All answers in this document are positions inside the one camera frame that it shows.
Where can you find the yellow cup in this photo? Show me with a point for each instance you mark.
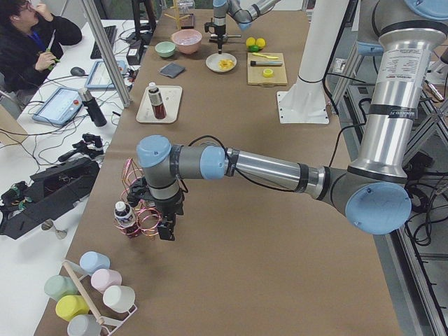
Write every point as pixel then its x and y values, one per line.
pixel 70 306

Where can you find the white cup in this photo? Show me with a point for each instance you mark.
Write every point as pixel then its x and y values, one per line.
pixel 119 298

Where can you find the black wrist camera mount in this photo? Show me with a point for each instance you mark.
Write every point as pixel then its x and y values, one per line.
pixel 139 191

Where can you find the dark tea bottle on tray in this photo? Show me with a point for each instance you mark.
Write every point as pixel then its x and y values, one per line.
pixel 156 101

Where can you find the teach pendant tablet near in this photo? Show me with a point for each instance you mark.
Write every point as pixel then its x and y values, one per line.
pixel 60 108

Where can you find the wooden mug tree stand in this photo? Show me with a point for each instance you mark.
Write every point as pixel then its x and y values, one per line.
pixel 182 14

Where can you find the seated person black jacket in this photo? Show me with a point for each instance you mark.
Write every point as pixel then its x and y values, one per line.
pixel 31 43

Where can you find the white cup rack wooden handle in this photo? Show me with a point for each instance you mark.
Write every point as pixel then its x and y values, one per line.
pixel 109 324

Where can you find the bamboo cutting board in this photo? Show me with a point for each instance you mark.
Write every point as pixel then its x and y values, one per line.
pixel 255 73

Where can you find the lower yellow lemon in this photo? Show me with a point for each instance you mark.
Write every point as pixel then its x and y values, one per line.
pixel 250 41

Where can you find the pink bowl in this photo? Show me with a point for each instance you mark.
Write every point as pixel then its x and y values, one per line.
pixel 188 50

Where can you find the grey computer mouse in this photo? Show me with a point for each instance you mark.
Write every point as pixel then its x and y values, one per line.
pixel 77 71

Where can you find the teach pendant tablet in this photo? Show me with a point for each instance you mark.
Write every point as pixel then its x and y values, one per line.
pixel 60 108
pixel 98 78

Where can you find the copper wire bottle rack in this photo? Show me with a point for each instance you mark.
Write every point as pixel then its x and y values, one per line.
pixel 147 217

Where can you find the green bowl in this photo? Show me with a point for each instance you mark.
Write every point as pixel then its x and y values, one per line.
pixel 165 49

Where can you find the black thermos bottle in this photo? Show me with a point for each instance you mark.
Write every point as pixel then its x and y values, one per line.
pixel 92 107

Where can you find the upper yellow lemon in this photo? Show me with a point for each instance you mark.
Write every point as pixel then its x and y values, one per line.
pixel 260 43

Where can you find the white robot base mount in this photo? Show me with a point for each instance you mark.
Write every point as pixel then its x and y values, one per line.
pixel 305 101

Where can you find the black equipment case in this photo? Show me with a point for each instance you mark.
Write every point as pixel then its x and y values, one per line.
pixel 53 192

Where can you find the grey cup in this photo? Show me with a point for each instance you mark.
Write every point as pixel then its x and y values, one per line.
pixel 84 325

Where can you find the white plate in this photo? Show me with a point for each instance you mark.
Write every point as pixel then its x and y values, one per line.
pixel 212 61

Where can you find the green cup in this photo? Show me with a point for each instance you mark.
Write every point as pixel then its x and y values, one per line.
pixel 58 286

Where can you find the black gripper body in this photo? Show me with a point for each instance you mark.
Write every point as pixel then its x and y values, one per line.
pixel 219 30
pixel 170 207

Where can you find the yellow plastic knife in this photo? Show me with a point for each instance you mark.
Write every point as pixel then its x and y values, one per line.
pixel 269 57

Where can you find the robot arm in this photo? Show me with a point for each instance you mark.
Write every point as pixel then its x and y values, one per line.
pixel 243 17
pixel 370 191

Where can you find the cream rabbit tray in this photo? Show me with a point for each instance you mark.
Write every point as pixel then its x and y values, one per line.
pixel 171 96

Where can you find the teach pendant tablet far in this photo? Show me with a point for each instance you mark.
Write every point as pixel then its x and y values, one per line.
pixel 98 78

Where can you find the clear ice cubes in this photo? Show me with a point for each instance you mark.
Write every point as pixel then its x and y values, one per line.
pixel 186 38

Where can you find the dark tea bottle in rack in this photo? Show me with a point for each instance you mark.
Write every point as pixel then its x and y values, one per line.
pixel 126 220

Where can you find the yellow lemon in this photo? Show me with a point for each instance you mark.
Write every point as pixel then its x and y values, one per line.
pixel 250 41
pixel 260 43

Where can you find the green lime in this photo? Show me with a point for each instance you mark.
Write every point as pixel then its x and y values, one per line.
pixel 253 49

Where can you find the lemon half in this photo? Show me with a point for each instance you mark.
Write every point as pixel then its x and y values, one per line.
pixel 268 73

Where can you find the grey folded cloth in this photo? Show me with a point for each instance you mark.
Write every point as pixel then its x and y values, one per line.
pixel 172 70

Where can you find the blue cup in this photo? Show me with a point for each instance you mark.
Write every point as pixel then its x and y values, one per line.
pixel 91 261

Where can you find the steel muddler black tip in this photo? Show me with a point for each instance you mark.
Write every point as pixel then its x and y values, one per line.
pixel 254 63

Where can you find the pink cup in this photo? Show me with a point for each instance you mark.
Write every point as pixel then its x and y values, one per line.
pixel 102 279

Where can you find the aluminium frame post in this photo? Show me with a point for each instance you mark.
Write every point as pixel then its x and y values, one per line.
pixel 95 23

